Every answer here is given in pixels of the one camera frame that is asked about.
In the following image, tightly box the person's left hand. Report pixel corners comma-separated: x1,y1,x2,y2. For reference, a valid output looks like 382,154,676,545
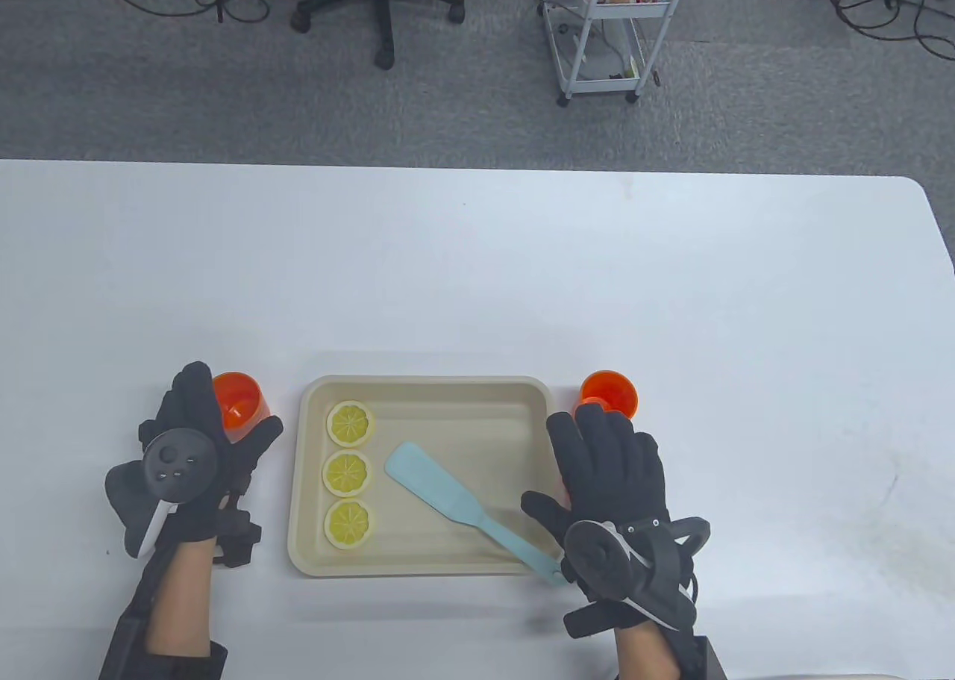
138,361,285,545

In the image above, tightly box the person's right hand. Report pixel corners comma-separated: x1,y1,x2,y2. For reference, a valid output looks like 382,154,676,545
521,403,670,561

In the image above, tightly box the person's right forearm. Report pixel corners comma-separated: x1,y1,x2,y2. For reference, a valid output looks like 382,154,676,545
613,622,708,680

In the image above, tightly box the person's left forearm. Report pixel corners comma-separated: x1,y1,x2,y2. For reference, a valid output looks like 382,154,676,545
99,540,229,680

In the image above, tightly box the orange plastic cup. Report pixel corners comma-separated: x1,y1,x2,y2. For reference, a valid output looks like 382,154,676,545
574,370,640,422
212,371,272,443

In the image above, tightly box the black controller on right glove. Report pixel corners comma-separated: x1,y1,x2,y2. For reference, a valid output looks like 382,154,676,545
561,515,712,641

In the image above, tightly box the black controller on glove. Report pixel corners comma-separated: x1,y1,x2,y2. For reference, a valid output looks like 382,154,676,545
561,515,712,641
104,428,222,560

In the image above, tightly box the black controller on left glove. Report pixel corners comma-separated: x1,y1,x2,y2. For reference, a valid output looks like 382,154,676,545
104,428,222,560

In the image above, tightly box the lemon slice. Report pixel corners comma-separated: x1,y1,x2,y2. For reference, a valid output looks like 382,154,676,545
326,401,377,448
323,499,375,551
322,450,374,499

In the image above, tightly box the light blue spatula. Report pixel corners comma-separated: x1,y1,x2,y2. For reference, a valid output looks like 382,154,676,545
383,443,570,588

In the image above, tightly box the beige rectangular tray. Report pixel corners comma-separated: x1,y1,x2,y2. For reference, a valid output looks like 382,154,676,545
287,375,569,578

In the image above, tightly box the black office chair base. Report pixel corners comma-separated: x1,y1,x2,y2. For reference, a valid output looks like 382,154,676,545
290,0,468,71

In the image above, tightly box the white wheeled cart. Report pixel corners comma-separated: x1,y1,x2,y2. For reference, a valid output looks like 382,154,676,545
533,0,696,107

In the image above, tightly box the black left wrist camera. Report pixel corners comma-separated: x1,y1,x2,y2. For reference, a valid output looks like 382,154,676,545
212,492,263,568

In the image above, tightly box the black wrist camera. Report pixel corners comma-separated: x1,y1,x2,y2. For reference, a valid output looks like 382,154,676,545
212,492,263,568
690,634,730,680

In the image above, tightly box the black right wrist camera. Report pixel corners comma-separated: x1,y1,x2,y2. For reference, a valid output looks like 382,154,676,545
690,634,730,680

